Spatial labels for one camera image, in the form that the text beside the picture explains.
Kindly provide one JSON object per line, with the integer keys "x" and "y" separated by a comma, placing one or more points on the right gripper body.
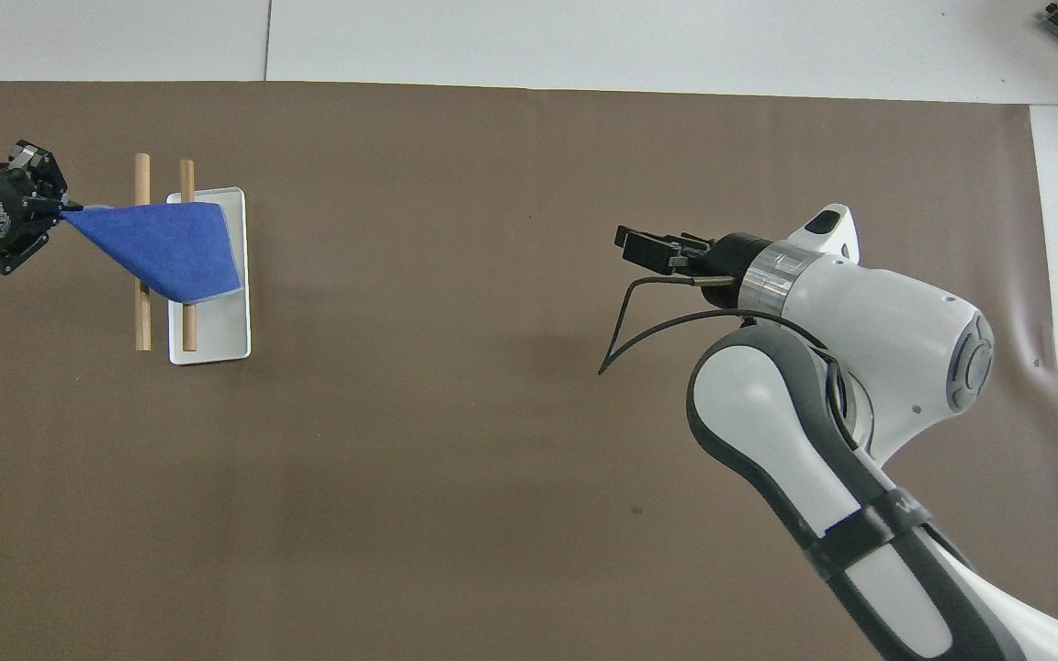
{"x": 733, "y": 262}

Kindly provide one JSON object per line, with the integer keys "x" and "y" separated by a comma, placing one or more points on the blue towel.
{"x": 171, "y": 246}

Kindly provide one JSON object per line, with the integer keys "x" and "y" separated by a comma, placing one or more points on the white rack with wooden rods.
{"x": 217, "y": 330}

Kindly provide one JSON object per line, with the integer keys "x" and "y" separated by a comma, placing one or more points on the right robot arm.
{"x": 878, "y": 321}

